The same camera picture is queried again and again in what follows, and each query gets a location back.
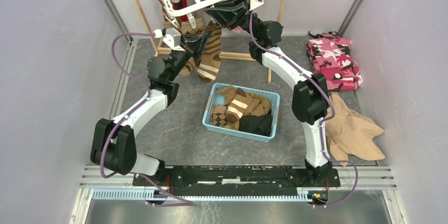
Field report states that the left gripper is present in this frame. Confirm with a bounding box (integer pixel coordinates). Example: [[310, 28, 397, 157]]
[[167, 30, 211, 82]]

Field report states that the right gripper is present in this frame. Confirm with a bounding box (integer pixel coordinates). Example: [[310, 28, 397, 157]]
[[204, 0, 261, 41]]

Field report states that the brown striped sock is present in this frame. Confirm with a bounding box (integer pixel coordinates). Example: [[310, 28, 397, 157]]
[[195, 21, 222, 83], [225, 88, 261, 124]]

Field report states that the beige argyle sock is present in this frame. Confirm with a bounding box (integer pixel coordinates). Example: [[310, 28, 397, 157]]
[[179, 17, 207, 77], [162, 21, 181, 32]]

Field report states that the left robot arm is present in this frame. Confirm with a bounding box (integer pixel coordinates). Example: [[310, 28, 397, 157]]
[[90, 28, 211, 186]]

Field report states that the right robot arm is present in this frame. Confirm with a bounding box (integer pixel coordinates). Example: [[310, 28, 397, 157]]
[[204, 0, 332, 186]]

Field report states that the light blue plastic basket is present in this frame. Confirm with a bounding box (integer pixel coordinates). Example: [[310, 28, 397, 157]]
[[202, 82, 281, 143]]

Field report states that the pink camouflage bag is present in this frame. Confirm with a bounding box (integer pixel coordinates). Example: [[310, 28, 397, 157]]
[[306, 32, 362, 91]]

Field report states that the black garment in basket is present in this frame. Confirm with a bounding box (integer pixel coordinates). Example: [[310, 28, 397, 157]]
[[239, 114, 273, 136]]

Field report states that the beige cloth on floor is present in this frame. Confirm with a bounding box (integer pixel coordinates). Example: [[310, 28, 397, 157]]
[[325, 92, 385, 166]]

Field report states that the wooden rack frame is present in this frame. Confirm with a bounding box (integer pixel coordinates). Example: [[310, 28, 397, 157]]
[[132, 0, 286, 61]]

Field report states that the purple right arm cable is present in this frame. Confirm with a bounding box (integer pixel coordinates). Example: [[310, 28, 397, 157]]
[[248, 0, 359, 208]]

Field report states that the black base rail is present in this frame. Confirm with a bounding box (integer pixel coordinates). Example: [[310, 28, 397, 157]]
[[150, 165, 341, 197]]

